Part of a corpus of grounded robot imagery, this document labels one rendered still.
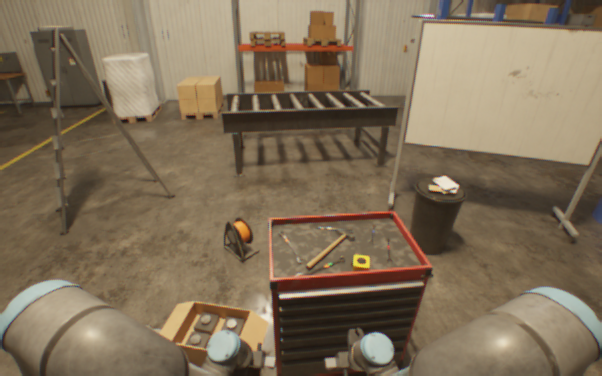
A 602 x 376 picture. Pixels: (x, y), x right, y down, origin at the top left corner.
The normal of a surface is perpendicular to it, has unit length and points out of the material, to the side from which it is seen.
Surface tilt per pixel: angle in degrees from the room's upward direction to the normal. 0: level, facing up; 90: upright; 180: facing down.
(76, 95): 90
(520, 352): 25
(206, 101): 90
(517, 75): 90
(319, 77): 90
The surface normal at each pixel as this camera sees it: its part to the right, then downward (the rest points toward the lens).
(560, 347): 0.23, -0.46
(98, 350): 0.40, -0.57
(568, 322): 0.13, -0.70
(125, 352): 0.58, -0.58
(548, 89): -0.32, 0.46
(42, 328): -0.18, -0.61
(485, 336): -0.48, -0.81
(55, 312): -0.04, -0.83
